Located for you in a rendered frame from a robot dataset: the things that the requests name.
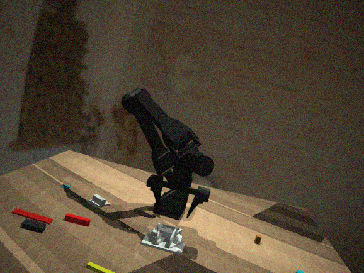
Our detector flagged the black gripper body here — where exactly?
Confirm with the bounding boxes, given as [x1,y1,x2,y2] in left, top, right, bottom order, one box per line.
[146,164,210,202]

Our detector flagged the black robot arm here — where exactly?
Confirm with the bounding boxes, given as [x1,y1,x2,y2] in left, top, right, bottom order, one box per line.
[121,87,215,182]

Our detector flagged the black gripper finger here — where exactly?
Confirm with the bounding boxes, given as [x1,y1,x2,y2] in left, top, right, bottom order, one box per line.
[150,187,162,210]
[186,197,203,218]

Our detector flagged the yellow flat bar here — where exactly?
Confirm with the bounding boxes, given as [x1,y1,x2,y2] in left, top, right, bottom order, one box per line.
[86,262,114,273]

